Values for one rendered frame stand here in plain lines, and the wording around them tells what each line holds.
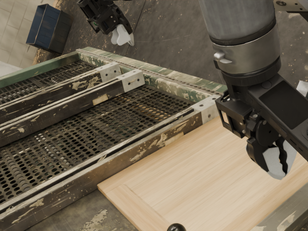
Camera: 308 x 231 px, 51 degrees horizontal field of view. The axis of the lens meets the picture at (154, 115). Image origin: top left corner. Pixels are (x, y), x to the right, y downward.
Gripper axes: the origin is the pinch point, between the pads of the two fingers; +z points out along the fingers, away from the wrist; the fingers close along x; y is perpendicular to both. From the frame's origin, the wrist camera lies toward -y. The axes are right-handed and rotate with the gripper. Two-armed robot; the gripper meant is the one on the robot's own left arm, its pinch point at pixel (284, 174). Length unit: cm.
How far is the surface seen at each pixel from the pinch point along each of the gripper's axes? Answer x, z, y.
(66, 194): 35, 18, 50
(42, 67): 19, 29, 192
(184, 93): -24, 36, 85
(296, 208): -8.2, 26.5, 8.8
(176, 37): -95, 79, 228
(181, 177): 5.3, 27.1, 37.4
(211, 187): 1.2, 27.7, 28.5
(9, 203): 48, 12, 52
